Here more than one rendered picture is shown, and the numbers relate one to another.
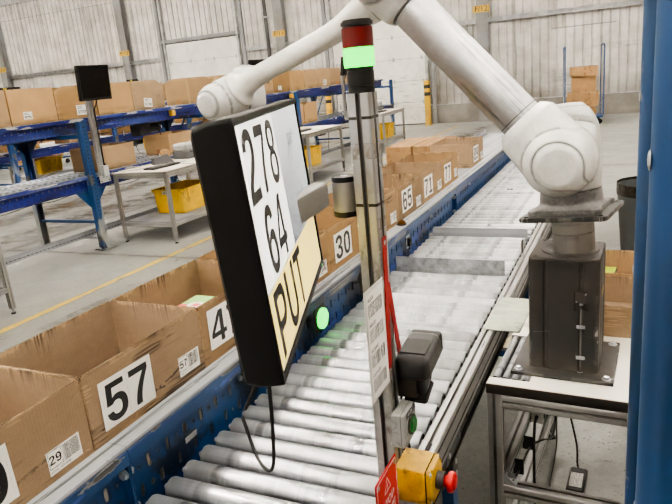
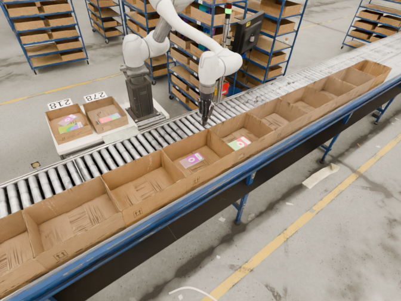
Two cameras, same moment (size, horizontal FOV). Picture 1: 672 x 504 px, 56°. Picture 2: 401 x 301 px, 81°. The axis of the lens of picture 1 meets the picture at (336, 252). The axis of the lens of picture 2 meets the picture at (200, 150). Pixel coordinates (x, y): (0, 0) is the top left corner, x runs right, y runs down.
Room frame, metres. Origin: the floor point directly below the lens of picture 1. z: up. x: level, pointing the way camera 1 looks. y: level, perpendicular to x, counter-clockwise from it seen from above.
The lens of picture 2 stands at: (3.08, 0.73, 2.11)
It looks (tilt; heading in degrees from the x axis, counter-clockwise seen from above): 44 degrees down; 206
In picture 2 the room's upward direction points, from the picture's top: 3 degrees clockwise
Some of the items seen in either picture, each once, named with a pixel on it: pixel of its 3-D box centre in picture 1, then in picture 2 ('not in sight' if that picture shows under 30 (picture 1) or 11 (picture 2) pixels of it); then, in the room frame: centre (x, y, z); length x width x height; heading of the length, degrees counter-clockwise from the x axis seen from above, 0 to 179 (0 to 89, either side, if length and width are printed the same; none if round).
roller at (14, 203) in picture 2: (471, 249); (16, 211); (2.89, -0.65, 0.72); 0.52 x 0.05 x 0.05; 64
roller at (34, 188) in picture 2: (465, 257); (39, 201); (2.77, -0.59, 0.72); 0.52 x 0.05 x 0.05; 64
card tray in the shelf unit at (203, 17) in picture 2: not in sight; (212, 14); (0.44, -0.49, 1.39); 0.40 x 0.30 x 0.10; 63
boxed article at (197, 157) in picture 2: not in sight; (191, 160); (2.07, 0.18, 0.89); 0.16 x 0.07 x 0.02; 154
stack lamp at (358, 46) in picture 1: (358, 47); (228, 8); (1.06, -0.07, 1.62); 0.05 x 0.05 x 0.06
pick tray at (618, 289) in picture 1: (604, 304); (105, 113); (1.88, -0.84, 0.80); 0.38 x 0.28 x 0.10; 63
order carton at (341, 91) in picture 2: not in sight; (327, 94); (0.69, 0.92, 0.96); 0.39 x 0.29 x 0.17; 154
